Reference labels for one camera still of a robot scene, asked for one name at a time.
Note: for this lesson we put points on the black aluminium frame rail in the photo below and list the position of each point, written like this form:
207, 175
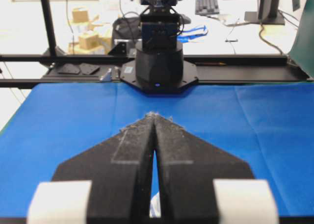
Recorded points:
198, 69

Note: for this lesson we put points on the white blue striped towel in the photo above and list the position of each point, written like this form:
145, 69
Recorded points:
155, 208

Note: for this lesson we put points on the cardboard box lower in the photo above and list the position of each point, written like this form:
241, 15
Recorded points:
88, 40

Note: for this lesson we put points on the green mat edge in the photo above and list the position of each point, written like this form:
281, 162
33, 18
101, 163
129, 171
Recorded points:
302, 51

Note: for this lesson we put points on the blue table cloth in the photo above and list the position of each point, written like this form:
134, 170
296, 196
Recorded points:
269, 126

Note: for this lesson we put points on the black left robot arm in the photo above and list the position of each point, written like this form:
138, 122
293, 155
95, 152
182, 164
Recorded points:
159, 50

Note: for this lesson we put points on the black monitor stand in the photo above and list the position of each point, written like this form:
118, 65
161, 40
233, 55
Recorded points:
267, 13

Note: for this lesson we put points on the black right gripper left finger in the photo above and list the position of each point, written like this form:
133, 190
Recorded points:
108, 183

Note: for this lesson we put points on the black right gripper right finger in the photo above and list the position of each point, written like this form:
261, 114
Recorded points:
200, 183

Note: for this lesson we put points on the cardboard box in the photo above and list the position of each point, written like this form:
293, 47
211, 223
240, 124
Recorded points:
88, 40
80, 15

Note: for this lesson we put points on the black vertical frame post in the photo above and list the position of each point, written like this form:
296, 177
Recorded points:
49, 26

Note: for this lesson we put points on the grey keyboard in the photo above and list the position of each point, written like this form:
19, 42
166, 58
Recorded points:
206, 7

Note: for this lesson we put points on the cardboard box upper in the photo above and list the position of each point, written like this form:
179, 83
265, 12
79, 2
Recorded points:
80, 15

